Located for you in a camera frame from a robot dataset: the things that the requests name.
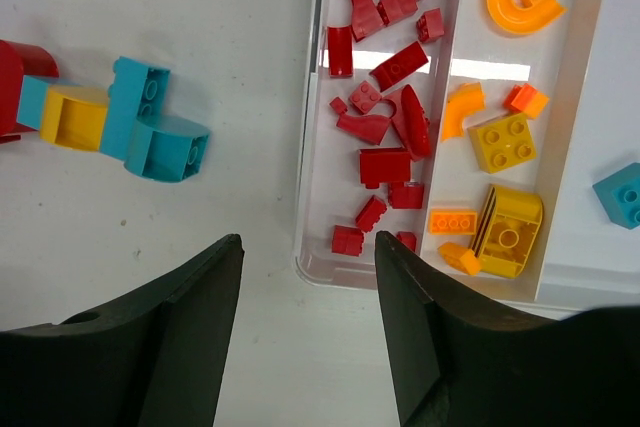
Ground teal 2x2 lego brick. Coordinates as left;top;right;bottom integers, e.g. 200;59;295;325
592;162;640;230

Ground yellow 2x2 lego brick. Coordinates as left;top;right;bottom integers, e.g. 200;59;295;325
468;113;537;174

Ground yellow rounded lego piece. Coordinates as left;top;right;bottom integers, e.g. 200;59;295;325
470;184;544;279

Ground teal and yellow lego assembly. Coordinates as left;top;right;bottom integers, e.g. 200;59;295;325
17;56;210;183

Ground white sorting tray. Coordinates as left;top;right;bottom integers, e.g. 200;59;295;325
292;0;640;311

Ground orange yellow lego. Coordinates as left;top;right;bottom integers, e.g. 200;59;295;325
503;83;549;120

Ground orange 1x3 lego plate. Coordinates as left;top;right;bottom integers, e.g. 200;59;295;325
427;209;478;235

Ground orange curved lego piece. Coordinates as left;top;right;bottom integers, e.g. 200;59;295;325
440;82;485;142

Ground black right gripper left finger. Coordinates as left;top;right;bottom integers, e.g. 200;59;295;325
1;234;244;426

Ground orange wedge lego piece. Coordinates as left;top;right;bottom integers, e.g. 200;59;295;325
438;242;482;276

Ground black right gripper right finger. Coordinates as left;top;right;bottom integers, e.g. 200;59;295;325
375;232;639;426

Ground red rounded lego assembly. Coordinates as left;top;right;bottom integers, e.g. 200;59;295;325
1;40;59;144

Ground red legos in tray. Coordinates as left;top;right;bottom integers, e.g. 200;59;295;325
326;0;444;257

